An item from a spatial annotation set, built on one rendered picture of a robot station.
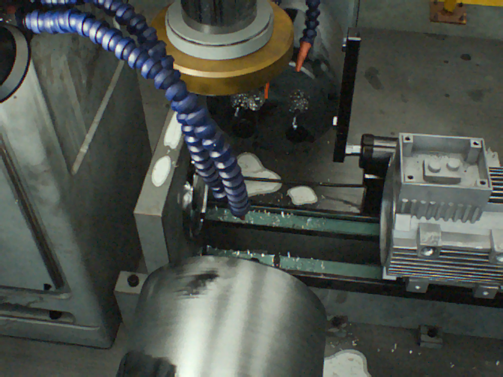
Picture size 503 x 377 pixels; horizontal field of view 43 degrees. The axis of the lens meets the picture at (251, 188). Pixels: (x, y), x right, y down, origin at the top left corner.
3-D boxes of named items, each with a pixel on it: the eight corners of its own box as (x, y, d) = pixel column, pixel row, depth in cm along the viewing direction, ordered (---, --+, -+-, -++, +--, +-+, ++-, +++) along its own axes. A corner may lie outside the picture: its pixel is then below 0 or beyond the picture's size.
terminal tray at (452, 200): (393, 218, 91) (401, 185, 85) (391, 164, 98) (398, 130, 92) (479, 225, 90) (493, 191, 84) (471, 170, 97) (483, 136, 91)
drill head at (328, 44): (197, 178, 118) (186, 69, 99) (232, 46, 145) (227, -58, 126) (332, 191, 115) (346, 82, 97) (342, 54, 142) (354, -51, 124)
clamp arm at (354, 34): (328, 162, 109) (343, 37, 90) (329, 149, 111) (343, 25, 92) (349, 164, 109) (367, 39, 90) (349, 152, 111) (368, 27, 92)
